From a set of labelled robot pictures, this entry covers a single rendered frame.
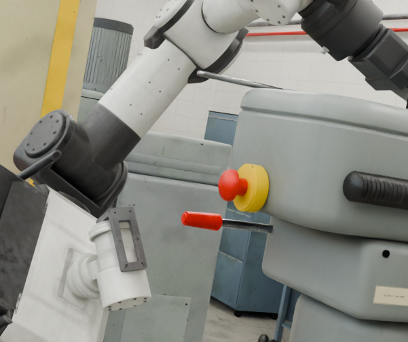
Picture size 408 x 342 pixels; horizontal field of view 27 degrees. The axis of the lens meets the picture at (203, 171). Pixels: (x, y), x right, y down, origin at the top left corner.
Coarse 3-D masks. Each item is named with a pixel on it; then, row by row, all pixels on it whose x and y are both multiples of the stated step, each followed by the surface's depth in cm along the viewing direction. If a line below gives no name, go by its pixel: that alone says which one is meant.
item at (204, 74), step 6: (198, 72) 112; (204, 72) 111; (210, 78) 113; (216, 78) 112; (222, 78) 113; (228, 78) 113; (234, 78) 114; (240, 84) 115; (246, 84) 115; (252, 84) 115; (258, 84) 116; (264, 84) 116
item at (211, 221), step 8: (184, 216) 114; (192, 216) 114; (200, 216) 114; (208, 216) 115; (216, 216) 115; (184, 224) 114; (192, 224) 114; (200, 224) 114; (208, 224) 114; (216, 224) 115; (224, 224) 116; (232, 224) 117; (240, 224) 117; (248, 224) 118; (256, 224) 119; (264, 224) 119; (264, 232) 120; (272, 232) 120
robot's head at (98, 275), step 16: (128, 224) 114; (96, 240) 114; (112, 240) 113; (128, 240) 114; (80, 256) 117; (96, 256) 118; (112, 256) 112; (128, 256) 113; (80, 272) 116; (96, 272) 115; (112, 272) 111; (128, 272) 111; (144, 272) 113; (96, 288) 115; (112, 288) 110; (128, 288) 110; (144, 288) 112; (112, 304) 111; (128, 304) 113
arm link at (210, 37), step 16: (208, 0) 127; (224, 0) 123; (192, 16) 129; (208, 16) 127; (224, 16) 124; (240, 16) 122; (176, 32) 130; (192, 32) 130; (208, 32) 130; (224, 32) 129; (240, 32) 133; (192, 48) 131; (208, 48) 131; (224, 48) 131; (208, 64) 132
